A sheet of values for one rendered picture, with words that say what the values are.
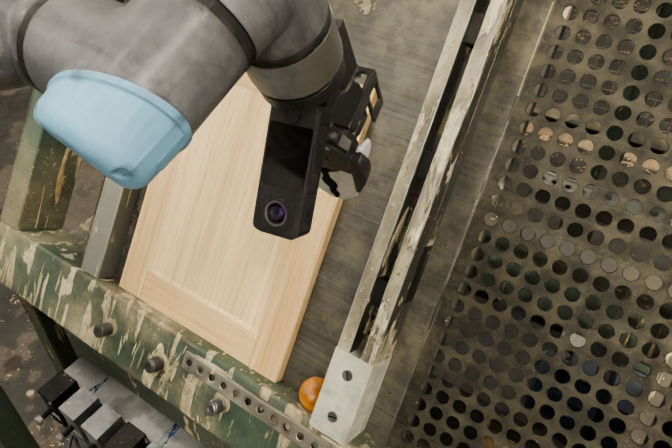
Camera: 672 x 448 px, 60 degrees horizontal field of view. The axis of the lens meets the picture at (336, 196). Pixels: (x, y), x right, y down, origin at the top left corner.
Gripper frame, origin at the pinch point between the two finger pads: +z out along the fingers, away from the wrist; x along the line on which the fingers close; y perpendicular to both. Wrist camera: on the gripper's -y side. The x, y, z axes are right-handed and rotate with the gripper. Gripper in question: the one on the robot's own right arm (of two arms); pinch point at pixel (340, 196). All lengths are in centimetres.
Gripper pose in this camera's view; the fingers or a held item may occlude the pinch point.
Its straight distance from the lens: 61.8
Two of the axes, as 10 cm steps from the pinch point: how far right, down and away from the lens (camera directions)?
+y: 3.8, -8.7, 3.2
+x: -9.0, -2.7, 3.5
